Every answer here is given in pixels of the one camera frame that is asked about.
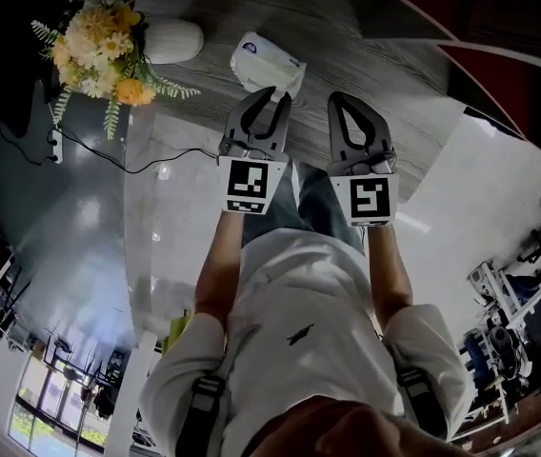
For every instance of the person's white shirt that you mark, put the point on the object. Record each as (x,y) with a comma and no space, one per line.
(308,312)

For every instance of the large glass window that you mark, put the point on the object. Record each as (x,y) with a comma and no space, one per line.
(46,407)

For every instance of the grey wooden shelf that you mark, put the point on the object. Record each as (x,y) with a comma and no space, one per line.
(346,65)

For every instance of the white metal equipment frame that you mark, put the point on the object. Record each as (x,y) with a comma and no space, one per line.
(504,303)

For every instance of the white square pillar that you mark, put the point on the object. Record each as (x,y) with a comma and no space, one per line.
(130,398)

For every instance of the yellow and white flower bouquet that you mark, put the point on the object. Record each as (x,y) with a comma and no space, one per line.
(101,50)

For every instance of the person's left forearm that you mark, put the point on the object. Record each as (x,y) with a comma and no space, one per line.
(218,264)

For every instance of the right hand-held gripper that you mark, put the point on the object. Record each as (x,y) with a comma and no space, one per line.
(369,198)

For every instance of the white power strip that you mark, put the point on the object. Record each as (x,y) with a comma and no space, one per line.
(56,146)

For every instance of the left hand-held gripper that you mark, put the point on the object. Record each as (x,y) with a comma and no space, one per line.
(247,184)

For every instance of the white pack of tissues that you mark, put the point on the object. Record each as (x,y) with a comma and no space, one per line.
(266,64)

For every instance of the person's right forearm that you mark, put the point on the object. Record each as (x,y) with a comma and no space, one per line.
(389,274)

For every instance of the white ribbed vase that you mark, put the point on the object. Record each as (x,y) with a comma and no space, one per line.
(175,42)

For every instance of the person's blue jeans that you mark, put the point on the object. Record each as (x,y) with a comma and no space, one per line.
(320,203)

